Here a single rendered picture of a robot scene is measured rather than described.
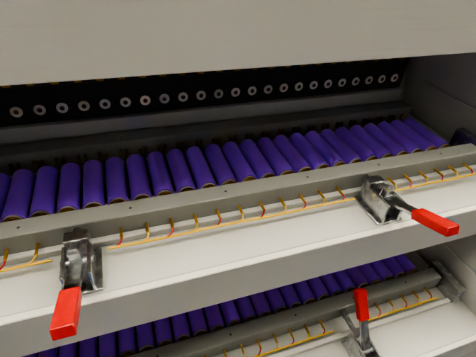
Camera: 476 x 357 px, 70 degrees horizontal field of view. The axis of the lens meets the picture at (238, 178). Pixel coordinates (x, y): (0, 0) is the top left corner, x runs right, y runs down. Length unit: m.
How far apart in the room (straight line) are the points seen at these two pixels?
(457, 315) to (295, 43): 0.43
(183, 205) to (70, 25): 0.15
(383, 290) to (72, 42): 0.44
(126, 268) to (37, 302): 0.06
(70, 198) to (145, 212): 0.07
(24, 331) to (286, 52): 0.26
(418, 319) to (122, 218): 0.40
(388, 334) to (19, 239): 0.42
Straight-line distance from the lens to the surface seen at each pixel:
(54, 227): 0.30
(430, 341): 0.52
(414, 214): 0.32
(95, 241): 0.30
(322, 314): 0.46
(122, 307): 0.29
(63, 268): 0.27
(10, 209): 0.34
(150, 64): 0.23
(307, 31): 0.26
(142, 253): 0.29
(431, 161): 0.42
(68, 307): 0.23
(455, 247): 0.56
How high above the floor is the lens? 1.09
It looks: 21 degrees down
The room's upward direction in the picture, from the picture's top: 3 degrees counter-clockwise
